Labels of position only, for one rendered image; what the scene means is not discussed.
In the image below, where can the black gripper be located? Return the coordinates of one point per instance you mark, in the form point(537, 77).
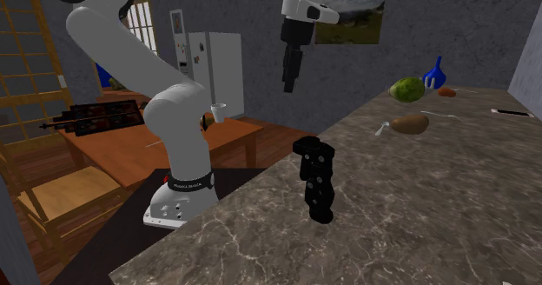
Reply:
point(296, 31)

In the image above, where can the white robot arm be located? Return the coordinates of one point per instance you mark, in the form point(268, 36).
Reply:
point(127, 68)

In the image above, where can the white refrigerator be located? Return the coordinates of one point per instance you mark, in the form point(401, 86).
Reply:
point(220, 72)

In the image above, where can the green round melon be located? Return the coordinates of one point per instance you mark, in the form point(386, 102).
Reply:
point(406, 90)

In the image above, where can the white spoon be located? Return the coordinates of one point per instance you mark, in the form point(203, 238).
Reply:
point(382, 128)

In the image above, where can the white fork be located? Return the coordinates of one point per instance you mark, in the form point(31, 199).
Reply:
point(430, 85)

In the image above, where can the blue vase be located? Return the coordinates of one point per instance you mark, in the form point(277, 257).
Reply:
point(436, 74)

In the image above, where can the brown potato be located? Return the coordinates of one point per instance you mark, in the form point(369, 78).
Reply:
point(410, 124)

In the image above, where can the black jointed figure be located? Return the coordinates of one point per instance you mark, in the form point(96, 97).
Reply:
point(316, 178)

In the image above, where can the window with white blinds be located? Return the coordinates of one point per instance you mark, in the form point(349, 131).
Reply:
point(142, 28)

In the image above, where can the small orange carrot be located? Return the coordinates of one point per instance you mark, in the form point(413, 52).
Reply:
point(446, 92)

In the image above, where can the wooden dining table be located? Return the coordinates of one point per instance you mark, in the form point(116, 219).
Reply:
point(127, 150)

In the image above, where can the black and white knife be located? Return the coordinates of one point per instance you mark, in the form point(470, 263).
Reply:
point(512, 112)

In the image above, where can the dark robot stand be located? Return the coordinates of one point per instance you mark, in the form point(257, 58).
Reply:
point(122, 233)

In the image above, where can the wooden lattice door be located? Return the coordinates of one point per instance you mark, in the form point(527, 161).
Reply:
point(29, 64)

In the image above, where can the wooden chair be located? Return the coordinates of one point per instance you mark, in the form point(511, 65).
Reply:
point(67, 191)

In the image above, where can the landscape wall picture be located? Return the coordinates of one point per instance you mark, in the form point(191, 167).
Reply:
point(355, 23)

